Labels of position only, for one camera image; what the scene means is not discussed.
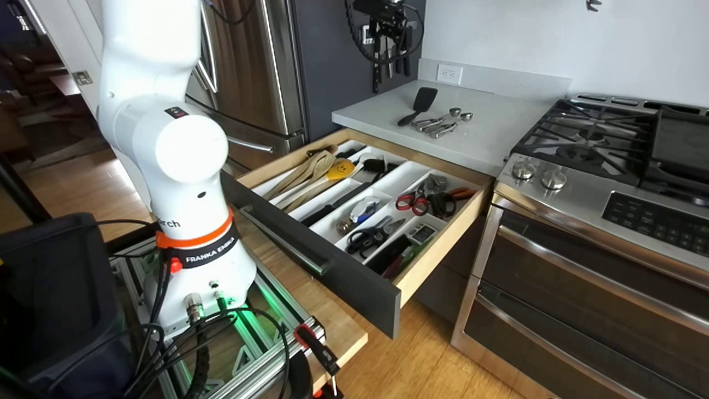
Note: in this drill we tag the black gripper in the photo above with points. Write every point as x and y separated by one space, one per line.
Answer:
387 24

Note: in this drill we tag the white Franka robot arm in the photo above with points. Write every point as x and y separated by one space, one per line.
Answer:
185 163

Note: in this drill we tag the white drawer organizer tray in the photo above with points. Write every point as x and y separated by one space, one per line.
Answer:
403 180

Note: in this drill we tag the wooden drawer dark front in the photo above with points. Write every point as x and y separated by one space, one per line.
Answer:
334 269

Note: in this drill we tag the metal measuring spoons set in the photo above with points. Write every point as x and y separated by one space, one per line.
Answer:
441 125

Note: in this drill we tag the grey metal tool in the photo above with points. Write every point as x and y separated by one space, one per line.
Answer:
435 183

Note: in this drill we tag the stainless steel refrigerator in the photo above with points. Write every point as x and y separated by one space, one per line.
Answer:
257 74

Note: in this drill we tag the pale wooden spoon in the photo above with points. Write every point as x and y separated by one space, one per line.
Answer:
307 174

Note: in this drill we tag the silver stove knob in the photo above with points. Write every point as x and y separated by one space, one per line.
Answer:
524 170
555 179

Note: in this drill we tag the black green gadget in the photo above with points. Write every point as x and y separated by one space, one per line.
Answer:
403 251

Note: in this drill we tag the black cast iron grate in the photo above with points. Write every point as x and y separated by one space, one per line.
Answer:
583 141

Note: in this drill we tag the wooden mounting board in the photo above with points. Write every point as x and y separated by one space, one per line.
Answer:
325 311

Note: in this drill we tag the stainless steel gas range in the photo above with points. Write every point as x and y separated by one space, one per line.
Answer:
590 268

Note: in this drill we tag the black stove griddle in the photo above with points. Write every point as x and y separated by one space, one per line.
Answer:
678 147

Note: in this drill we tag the black table leg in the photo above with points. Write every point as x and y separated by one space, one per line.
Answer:
24 192

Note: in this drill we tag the white wall outlet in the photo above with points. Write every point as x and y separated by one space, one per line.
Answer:
450 74

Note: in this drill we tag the metal wall hook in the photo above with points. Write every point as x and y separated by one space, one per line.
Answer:
592 6

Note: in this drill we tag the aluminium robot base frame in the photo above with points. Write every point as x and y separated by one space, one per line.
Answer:
252 363

